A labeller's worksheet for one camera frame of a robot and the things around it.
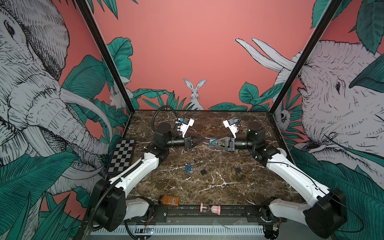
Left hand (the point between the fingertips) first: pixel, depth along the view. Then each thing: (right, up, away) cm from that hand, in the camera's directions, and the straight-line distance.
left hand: (205, 140), depth 67 cm
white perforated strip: (-6, -43, +3) cm, 44 cm away
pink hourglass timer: (+6, -36, +7) cm, 37 cm away
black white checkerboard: (-50, -12, +24) cm, 56 cm away
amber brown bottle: (-17, -31, +8) cm, 37 cm away
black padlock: (0, -21, +21) cm, 30 cm away
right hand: (+4, -2, -1) cm, 4 cm away
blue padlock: (-9, -20, +22) cm, 31 cm away
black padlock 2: (+22, -21, +24) cm, 38 cm away
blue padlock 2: (+3, 0, 0) cm, 3 cm away
